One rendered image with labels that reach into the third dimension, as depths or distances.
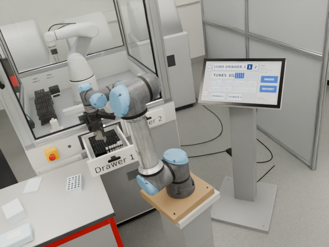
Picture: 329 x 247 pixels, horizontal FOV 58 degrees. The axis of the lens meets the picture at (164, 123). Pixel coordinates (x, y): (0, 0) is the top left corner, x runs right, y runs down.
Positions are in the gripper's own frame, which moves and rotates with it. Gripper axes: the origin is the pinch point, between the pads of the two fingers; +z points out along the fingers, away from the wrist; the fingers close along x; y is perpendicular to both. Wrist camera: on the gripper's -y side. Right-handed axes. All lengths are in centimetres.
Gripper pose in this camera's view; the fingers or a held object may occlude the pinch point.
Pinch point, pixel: (105, 138)
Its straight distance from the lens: 179.4
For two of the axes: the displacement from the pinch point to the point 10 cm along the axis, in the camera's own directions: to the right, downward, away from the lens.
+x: 4.0, 4.2, -8.2
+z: 1.5, 8.5, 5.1
